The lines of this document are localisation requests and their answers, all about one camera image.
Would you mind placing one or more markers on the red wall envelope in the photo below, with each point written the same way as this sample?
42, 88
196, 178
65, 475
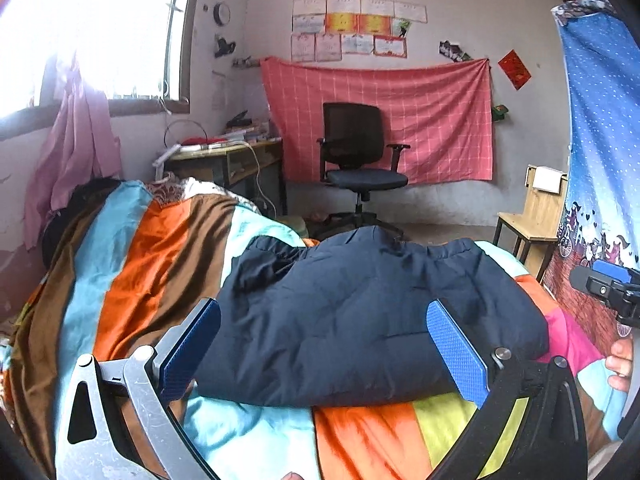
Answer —
515, 69

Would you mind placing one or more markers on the floral patterned cloth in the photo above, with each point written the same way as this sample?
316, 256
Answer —
170, 190

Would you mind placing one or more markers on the striped bed sheet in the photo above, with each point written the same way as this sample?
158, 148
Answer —
150, 260

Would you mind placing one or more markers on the dark cloth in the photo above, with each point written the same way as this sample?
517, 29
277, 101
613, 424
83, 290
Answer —
75, 210

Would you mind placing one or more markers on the stack of books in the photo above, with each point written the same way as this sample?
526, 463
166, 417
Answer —
255, 132

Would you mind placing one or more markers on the red cloth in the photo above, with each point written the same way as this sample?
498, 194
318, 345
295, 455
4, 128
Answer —
202, 140

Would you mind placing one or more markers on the black stapler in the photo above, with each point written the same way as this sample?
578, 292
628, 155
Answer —
237, 119

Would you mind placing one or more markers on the window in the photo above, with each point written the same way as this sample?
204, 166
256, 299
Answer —
100, 25

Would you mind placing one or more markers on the green wall ornament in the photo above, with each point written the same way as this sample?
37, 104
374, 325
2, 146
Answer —
500, 112

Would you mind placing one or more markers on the dark wall picture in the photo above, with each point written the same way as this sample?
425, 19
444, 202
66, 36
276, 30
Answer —
454, 51

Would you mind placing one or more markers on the black wall ornament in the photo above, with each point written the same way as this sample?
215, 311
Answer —
225, 46

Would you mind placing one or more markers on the wooden chair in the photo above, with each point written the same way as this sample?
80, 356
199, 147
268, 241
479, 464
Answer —
535, 220

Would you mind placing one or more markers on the wall hook rack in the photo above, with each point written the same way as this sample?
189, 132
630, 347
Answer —
246, 62

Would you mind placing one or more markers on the black office chair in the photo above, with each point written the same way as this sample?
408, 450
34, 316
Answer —
352, 135

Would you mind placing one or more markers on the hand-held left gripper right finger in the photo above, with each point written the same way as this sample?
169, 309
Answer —
457, 355

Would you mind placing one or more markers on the wooden desk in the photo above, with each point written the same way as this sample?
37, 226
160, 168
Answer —
245, 160

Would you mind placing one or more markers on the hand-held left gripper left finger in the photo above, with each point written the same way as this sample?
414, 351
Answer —
192, 350

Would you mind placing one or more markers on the pink hanging garment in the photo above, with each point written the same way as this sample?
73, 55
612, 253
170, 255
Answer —
75, 150

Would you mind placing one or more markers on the pink checked wall cloth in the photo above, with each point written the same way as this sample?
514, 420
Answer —
440, 125

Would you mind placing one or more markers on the white paper sheet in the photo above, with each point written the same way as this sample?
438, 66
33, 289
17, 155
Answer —
547, 180

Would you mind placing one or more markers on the person's right hand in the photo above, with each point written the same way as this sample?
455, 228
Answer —
620, 365

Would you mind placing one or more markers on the group of wall certificates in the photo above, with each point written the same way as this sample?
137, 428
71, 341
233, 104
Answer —
350, 27

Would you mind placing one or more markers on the blue printed curtain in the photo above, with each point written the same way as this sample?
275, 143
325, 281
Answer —
595, 135

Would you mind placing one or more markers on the round wall clock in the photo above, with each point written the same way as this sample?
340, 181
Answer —
222, 13

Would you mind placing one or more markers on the navy padded jacket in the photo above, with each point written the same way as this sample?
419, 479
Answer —
350, 310

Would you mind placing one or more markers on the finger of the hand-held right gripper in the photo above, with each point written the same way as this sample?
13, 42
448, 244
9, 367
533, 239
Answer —
587, 280
612, 270

